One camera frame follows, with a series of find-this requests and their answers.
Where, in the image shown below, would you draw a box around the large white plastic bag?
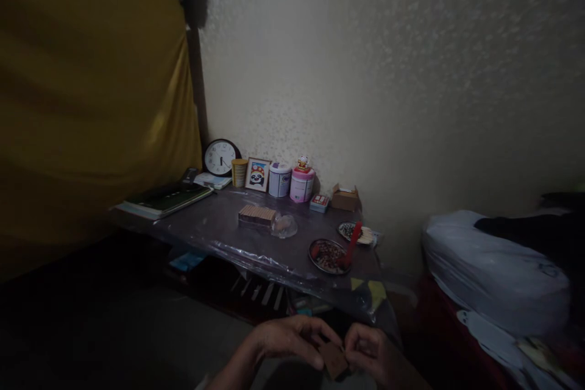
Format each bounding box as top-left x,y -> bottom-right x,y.
421,210 -> 572,337

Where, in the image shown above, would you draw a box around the open brown cardboard box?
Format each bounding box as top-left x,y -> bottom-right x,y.
330,183 -> 361,212

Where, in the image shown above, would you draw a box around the pink tin can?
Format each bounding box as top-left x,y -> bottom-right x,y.
289,166 -> 315,204

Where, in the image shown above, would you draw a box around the yellow cloth curtain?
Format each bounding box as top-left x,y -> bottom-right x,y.
0,0 -> 205,283

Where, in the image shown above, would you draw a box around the yellow tin can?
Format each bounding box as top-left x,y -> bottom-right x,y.
231,158 -> 249,188

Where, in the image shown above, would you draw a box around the white purple tin can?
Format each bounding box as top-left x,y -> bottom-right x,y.
268,161 -> 293,199

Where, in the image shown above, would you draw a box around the person's right fingers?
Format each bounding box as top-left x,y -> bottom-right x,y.
357,327 -> 389,363

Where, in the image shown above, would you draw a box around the small brown box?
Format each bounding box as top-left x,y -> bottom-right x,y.
318,343 -> 352,382

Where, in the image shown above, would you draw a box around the round black wall clock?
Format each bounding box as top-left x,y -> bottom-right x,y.
203,139 -> 243,178

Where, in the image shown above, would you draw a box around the person's left thumb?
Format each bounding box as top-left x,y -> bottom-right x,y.
297,345 -> 324,369

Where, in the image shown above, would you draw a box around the person's right index finger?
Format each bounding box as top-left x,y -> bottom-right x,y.
342,323 -> 366,349

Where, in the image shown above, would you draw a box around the person's left fingers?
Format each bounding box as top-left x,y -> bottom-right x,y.
255,314 -> 330,341

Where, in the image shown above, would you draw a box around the clear plastic table cover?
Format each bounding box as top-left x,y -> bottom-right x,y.
109,186 -> 403,345

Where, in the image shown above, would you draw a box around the low wooden table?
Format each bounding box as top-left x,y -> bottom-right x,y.
109,188 -> 385,328

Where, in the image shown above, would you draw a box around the person's right thumb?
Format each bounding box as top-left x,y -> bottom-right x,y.
343,345 -> 366,366

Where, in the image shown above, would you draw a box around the person's left hand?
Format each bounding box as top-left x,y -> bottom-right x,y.
241,314 -> 343,369

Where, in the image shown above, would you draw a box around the framed panda picture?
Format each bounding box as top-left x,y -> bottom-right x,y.
244,157 -> 273,193

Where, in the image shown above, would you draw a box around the crumpled clear plastic bag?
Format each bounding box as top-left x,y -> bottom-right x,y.
269,212 -> 299,240

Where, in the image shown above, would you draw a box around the black cloth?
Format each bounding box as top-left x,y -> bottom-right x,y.
473,191 -> 585,254

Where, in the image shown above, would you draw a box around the person's left index finger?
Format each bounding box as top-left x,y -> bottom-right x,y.
305,319 -> 344,349

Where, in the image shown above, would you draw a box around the person's right hand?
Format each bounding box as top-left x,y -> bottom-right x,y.
342,322 -> 402,378

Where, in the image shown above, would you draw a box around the dark green book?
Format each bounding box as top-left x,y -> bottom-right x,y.
124,183 -> 215,216

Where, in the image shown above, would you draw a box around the round metal tray of matchsticks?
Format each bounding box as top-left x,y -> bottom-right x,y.
308,238 -> 353,274

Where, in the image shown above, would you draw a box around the stack of white papers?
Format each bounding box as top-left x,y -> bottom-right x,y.
193,172 -> 233,191

